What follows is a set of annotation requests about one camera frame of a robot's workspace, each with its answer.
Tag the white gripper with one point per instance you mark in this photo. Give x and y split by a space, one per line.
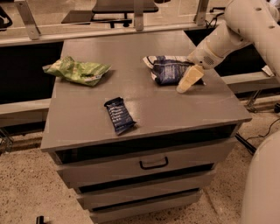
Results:
202 58

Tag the blue chip bag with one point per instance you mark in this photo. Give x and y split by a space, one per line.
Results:
167 70

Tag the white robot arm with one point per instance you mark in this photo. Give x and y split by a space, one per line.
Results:
247 22

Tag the green jalapeno chip bag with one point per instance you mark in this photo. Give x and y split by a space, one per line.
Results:
84 73

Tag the grey drawer cabinet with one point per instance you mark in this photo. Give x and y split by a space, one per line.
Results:
195 130

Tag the dark blue snack bar wrapper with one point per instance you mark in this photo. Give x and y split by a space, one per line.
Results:
119 115

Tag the black tripod leg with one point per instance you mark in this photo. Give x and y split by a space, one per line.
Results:
251 149

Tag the metal railing frame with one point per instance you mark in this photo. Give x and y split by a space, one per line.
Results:
48 16

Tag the black drawer handle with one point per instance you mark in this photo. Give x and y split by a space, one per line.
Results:
154 164

